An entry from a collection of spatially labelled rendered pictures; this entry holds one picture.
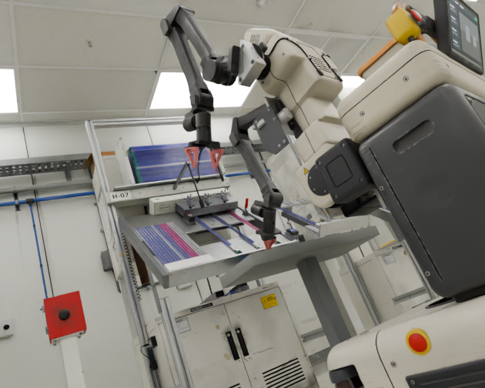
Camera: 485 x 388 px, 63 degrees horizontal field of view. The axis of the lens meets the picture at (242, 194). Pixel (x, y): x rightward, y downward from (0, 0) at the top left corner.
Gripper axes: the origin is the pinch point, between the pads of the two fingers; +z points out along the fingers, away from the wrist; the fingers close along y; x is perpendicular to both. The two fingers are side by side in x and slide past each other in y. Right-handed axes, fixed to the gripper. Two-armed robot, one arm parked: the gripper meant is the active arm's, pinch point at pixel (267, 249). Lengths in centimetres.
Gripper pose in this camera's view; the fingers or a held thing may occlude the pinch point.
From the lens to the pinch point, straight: 181.8
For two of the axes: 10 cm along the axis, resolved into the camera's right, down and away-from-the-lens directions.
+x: 5.1, 3.0, -8.1
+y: -8.6, 1.4, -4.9
